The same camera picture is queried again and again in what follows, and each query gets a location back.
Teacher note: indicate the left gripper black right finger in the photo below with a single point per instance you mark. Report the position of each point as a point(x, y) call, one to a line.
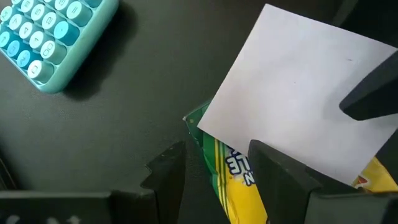
point(280, 186)

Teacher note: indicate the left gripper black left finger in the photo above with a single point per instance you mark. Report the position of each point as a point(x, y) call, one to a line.
point(168, 186)

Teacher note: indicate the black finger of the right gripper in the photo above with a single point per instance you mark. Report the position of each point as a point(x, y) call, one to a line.
point(379, 96)

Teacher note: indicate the yellow green crayon box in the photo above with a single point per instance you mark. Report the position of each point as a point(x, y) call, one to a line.
point(239, 199)

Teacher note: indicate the white sticky note pad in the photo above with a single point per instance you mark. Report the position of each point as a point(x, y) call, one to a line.
point(295, 87)

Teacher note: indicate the black table mat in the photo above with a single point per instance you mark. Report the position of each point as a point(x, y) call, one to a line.
point(140, 77)

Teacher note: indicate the teal calculator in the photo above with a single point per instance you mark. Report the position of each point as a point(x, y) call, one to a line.
point(46, 40)

